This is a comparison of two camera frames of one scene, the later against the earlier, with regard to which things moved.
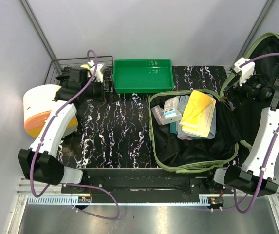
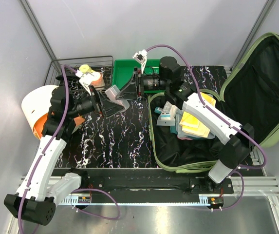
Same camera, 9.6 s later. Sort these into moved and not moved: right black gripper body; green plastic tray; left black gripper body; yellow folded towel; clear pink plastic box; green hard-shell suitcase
Moved: right black gripper body; left black gripper body; clear pink plastic box
Not moved: green hard-shell suitcase; yellow folded towel; green plastic tray
